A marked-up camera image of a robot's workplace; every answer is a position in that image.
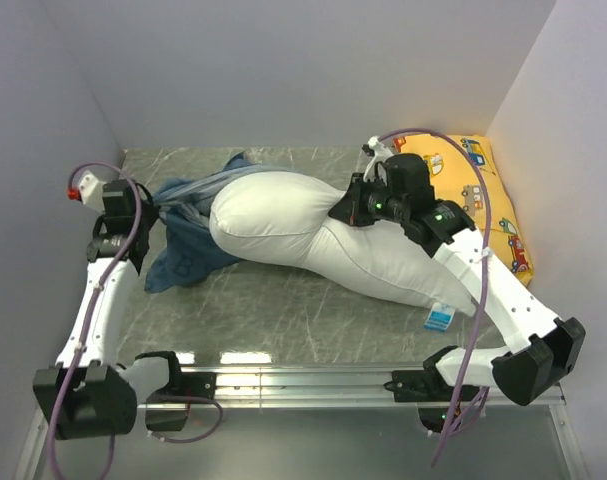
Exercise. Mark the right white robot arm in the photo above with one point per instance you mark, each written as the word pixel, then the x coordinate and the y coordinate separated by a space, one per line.
pixel 540 348

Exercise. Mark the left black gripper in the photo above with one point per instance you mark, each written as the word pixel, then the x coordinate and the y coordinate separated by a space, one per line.
pixel 151 212

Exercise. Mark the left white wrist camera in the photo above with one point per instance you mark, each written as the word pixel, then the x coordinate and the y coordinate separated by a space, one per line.
pixel 88 190

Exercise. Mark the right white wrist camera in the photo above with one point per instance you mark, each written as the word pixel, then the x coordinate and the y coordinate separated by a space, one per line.
pixel 376 150

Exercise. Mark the aluminium mounting rail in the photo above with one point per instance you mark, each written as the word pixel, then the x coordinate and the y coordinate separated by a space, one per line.
pixel 314 386

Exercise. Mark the white pillow insert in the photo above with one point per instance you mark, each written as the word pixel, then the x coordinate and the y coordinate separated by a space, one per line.
pixel 281 218

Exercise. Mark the blue cartoon print pillowcase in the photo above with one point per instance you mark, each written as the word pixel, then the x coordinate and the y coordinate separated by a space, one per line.
pixel 191 253

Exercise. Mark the yellow car print pillow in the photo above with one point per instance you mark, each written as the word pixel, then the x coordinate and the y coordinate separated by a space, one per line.
pixel 463 170

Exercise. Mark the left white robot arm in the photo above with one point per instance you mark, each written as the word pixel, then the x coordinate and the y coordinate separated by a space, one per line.
pixel 86 393

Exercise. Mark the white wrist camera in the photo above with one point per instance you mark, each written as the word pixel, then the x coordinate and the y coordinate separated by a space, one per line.
pixel 88 190
pixel 376 150

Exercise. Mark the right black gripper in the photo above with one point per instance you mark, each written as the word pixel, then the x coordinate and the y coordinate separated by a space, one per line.
pixel 345 209

